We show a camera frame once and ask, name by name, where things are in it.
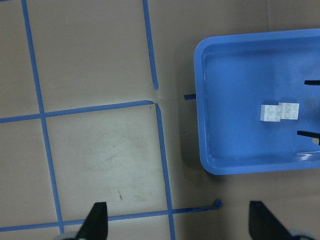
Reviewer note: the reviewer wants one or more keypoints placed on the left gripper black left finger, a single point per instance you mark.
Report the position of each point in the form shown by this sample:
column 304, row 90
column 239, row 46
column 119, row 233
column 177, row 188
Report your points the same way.
column 95, row 226

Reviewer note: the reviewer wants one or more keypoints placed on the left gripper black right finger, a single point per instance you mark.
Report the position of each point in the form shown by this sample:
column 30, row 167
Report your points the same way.
column 263, row 225

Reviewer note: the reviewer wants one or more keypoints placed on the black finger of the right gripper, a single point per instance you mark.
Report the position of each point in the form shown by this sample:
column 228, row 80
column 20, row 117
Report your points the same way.
column 312, row 82
column 315, row 137

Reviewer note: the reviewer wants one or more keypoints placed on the blue plastic tray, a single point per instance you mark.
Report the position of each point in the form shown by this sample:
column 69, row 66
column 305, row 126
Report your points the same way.
column 234, row 76

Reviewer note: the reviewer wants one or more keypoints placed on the white block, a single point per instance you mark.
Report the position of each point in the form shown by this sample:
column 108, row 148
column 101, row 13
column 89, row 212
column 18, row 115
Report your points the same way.
column 289, row 111
column 270, row 113

